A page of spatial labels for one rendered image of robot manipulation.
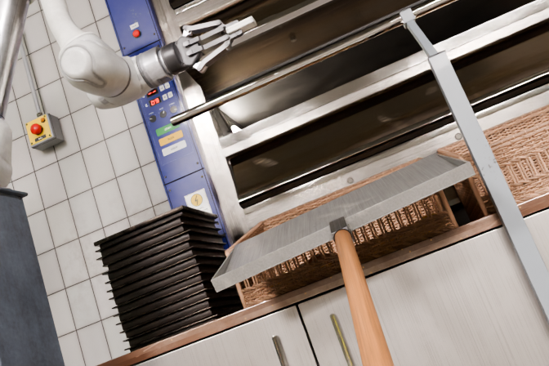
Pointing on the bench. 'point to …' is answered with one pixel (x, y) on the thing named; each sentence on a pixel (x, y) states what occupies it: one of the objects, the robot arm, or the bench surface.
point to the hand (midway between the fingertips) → (241, 27)
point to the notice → (198, 201)
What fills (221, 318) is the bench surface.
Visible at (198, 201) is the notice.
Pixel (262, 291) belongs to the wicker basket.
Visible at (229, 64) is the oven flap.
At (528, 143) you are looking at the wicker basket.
